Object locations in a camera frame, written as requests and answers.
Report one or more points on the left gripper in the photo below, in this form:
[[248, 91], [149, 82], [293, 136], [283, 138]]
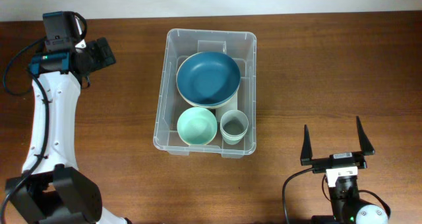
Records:
[[101, 60]]

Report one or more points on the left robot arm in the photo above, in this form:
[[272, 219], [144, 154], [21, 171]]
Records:
[[50, 188]]

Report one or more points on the mint green bowl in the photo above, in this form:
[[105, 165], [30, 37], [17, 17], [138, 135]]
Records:
[[197, 126]]

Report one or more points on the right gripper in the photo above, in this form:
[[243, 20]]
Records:
[[307, 156]]

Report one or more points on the dark blue plate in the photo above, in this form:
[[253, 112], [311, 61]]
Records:
[[208, 66]]

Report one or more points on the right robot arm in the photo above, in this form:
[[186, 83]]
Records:
[[349, 203]]

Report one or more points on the light grey cup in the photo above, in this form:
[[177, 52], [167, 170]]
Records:
[[233, 126]]

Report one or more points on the clear plastic storage container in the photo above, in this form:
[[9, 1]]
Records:
[[181, 44]]

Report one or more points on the white label in container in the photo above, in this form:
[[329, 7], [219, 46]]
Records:
[[230, 105]]

